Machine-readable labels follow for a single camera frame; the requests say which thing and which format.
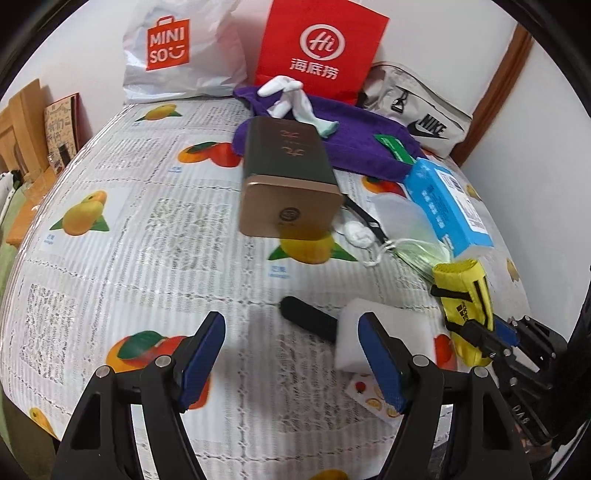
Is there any fruit sticker card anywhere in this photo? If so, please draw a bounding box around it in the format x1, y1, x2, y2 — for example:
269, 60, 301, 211
344, 371, 402, 420

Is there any black watch strap with stud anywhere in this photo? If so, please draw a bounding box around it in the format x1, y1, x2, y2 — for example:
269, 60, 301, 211
342, 196, 386, 245

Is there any clear green plastic bag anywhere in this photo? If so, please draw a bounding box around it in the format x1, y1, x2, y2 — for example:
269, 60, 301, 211
394, 237, 455, 280

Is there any red paper bag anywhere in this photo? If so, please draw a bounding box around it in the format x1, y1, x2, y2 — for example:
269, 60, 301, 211
253, 0, 391, 104

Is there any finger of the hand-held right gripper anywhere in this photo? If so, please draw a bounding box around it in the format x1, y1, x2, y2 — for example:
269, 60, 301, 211
462, 322, 502, 358
494, 318, 532, 352

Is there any blue tissue box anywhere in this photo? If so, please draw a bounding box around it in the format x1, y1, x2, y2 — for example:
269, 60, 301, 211
404, 157, 495, 258

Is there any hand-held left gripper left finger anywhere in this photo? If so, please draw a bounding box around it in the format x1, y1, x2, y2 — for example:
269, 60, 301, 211
51, 311, 227, 480

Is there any beige fabric bag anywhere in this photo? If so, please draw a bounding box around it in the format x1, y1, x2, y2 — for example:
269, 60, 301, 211
358, 62, 474, 160

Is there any white glove with green cuff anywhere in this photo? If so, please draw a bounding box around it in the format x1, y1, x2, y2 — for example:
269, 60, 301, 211
268, 88, 341, 138

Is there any yellow pouch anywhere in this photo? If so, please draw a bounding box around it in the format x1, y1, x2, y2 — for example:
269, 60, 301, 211
431, 259, 497, 367

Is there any white plastic shopping bag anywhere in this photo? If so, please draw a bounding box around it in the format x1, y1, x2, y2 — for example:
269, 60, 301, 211
121, 0, 247, 102

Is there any printed brown paper bag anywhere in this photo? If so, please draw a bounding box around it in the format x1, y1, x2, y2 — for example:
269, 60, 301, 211
44, 92, 81, 174

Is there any wooden chair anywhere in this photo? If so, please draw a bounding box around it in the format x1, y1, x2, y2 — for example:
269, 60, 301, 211
0, 78, 51, 250

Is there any white fabric ball with cord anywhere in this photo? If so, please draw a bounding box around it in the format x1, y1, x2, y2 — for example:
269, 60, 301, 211
342, 220, 402, 269

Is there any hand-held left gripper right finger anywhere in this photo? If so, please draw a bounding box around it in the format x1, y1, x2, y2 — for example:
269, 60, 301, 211
358, 311, 539, 480

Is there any green packet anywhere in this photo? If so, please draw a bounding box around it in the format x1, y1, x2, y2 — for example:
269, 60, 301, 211
374, 134, 411, 167

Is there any purple towel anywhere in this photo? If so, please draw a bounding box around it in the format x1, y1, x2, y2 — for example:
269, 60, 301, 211
231, 85, 423, 183

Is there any white sponge block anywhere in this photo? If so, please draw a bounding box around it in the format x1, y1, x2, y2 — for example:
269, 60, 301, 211
333, 298, 437, 374

